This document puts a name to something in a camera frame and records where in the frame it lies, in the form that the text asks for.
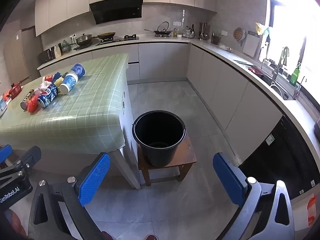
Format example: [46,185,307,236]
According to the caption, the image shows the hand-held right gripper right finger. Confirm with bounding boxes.
[213,152,293,240]

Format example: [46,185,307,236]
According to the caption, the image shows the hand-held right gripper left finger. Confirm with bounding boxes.
[28,152,111,240]

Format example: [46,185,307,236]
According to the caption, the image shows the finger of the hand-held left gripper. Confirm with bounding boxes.
[0,144,13,168]
[0,145,42,182]

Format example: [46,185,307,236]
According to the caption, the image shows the white paper towel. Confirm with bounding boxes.
[37,81,52,94]

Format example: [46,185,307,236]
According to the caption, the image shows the black plastic bucket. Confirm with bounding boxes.
[132,110,187,168]

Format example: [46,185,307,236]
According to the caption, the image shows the white kitchen island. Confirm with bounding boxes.
[109,55,142,190]

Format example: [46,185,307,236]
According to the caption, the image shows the white container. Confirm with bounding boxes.
[0,96,9,117]

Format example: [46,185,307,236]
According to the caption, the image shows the brown wooden stool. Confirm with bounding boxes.
[137,135,198,186]

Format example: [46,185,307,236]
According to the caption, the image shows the red crumpled wrapper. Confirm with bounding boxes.
[27,95,40,113]

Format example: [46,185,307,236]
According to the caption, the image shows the brown can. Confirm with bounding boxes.
[20,89,35,110]

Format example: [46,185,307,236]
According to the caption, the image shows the black built-in dishwasher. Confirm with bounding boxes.
[238,115,320,205]

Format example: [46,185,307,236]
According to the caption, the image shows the blue soda can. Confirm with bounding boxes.
[37,84,60,109]

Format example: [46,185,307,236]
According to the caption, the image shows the red snack packet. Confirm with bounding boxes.
[3,79,30,100]

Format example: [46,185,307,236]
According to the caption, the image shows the blue paper cup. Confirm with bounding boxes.
[69,63,86,78]
[59,72,79,95]

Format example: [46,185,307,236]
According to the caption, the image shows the grey kitchen counter cabinets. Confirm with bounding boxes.
[37,38,320,205]

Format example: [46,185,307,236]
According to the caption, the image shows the black countertop appliance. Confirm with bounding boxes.
[38,47,57,64]

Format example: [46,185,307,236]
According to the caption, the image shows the kitchen sink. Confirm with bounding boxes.
[259,72,297,101]

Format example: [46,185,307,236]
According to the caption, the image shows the small metal tap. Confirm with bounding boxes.
[292,76,308,99]

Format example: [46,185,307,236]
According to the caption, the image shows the green bottle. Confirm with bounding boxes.
[289,62,303,86]

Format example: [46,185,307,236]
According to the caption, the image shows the wok with lid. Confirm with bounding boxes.
[74,33,99,47]

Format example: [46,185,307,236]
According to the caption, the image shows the white cutting board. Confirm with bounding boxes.
[242,31,262,58]

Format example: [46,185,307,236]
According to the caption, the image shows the metal kitchen faucet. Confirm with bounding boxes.
[271,46,291,81]

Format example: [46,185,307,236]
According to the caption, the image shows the black gas stove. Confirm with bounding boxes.
[96,35,140,46]

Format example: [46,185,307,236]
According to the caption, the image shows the dark chopstick holder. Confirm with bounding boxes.
[211,31,222,45]

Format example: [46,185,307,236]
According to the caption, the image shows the black frying pan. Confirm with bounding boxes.
[97,32,116,41]

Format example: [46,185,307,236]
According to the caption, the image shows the round strainer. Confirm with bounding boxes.
[233,27,247,42]

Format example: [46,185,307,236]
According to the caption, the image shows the utensil rack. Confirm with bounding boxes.
[198,22,208,40]

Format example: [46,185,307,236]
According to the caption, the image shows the yellow cloth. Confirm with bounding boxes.
[255,22,272,36]

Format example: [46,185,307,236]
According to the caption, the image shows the pan with glass lid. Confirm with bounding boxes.
[144,21,174,37]

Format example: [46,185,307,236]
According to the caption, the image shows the black range hood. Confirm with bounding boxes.
[89,0,143,25]

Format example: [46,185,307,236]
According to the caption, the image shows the kitchen window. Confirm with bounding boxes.
[265,0,320,80]

